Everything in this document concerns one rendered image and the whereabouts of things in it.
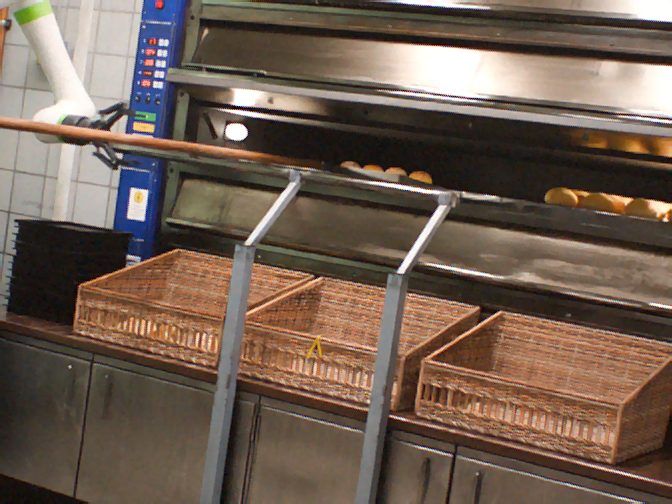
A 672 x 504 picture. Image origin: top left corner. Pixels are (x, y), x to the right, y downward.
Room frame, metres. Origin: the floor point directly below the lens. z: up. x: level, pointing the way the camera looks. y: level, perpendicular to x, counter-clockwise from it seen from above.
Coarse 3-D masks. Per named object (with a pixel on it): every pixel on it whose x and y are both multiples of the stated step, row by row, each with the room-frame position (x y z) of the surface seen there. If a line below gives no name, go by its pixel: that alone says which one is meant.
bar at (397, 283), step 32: (192, 160) 3.96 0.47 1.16; (224, 160) 3.91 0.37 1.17; (288, 192) 3.74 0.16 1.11; (384, 192) 3.64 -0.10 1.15; (416, 192) 3.58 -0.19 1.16; (448, 192) 3.54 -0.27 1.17; (416, 256) 3.41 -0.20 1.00; (384, 320) 3.35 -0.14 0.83; (224, 352) 3.59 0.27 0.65; (384, 352) 3.34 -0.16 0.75; (224, 384) 3.58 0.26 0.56; (384, 384) 3.34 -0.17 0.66; (224, 416) 3.58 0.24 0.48; (384, 416) 3.35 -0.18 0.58; (224, 448) 3.60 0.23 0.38
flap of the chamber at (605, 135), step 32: (192, 96) 4.45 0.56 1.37; (224, 96) 4.33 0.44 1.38; (256, 96) 4.22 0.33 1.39; (288, 96) 4.11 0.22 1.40; (320, 96) 4.02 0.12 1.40; (352, 96) 3.97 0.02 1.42; (448, 128) 3.99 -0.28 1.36; (480, 128) 3.90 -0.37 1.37; (512, 128) 3.80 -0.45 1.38; (544, 128) 3.71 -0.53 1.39; (576, 128) 3.63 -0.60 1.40; (608, 128) 3.57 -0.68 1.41; (640, 128) 3.53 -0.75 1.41
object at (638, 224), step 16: (240, 160) 4.33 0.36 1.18; (352, 176) 4.12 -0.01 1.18; (464, 192) 3.93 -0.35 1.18; (496, 208) 3.87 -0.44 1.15; (512, 208) 3.85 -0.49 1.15; (528, 208) 3.82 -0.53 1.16; (544, 208) 3.80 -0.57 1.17; (560, 208) 3.77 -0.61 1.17; (576, 208) 3.76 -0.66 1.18; (608, 224) 3.70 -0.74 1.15; (624, 224) 3.68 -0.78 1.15; (640, 224) 3.65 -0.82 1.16; (656, 224) 3.63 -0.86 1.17
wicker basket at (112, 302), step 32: (160, 256) 4.31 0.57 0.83; (192, 256) 4.36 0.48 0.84; (96, 288) 3.96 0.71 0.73; (128, 288) 4.19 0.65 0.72; (160, 288) 4.34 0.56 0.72; (192, 288) 4.31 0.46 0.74; (224, 288) 4.26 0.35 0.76; (288, 288) 4.00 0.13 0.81; (96, 320) 4.07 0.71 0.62; (128, 320) 3.90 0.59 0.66; (160, 320) 3.83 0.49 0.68; (192, 320) 3.78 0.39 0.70; (224, 320) 3.72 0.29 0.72; (160, 352) 3.82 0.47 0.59; (192, 352) 3.77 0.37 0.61
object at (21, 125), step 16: (16, 128) 3.33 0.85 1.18; (32, 128) 3.38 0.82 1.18; (48, 128) 3.42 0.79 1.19; (64, 128) 3.48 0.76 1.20; (80, 128) 3.54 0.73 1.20; (128, 144) 3.72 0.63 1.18; (144, 144) 3.77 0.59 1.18; (160, 144) 3.83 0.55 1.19; (176, 144) 3.89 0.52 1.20; (192, 144) 3.97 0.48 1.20; (256, 160) 4.27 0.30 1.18; (272, 160) 4.34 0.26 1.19; (288, 160) 4.42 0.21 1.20; (304, 160) 4.52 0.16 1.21
